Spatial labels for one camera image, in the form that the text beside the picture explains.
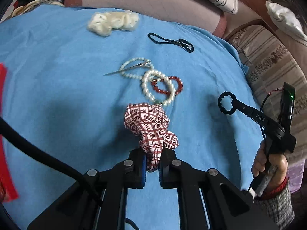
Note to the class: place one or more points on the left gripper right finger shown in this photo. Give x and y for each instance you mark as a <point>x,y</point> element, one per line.
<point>174,173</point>

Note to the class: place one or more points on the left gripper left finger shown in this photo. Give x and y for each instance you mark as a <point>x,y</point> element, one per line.
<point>131,173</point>

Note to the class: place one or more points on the red plaid scrunchie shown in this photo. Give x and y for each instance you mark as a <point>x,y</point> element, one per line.
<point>150,123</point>

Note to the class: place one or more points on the silver metal hair clip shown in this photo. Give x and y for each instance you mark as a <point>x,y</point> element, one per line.
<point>143,64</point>

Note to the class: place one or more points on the person right forearm sleeve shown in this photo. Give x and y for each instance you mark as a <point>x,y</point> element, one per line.
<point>277,204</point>

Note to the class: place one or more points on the person right hand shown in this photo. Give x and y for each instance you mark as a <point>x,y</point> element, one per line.
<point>275,165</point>

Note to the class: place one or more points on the striped floral cushion right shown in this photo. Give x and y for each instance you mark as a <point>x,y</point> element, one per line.
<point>270,66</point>

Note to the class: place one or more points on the blue towel bedspread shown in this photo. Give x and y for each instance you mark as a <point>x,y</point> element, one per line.
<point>57,97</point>

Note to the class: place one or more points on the red tray box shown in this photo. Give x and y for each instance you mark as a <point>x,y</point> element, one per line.
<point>8,191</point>

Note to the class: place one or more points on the cream white scrunchie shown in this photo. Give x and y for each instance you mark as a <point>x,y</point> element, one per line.
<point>103,23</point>

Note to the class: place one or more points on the pink folded quilt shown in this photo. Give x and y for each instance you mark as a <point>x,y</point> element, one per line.
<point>200,13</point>

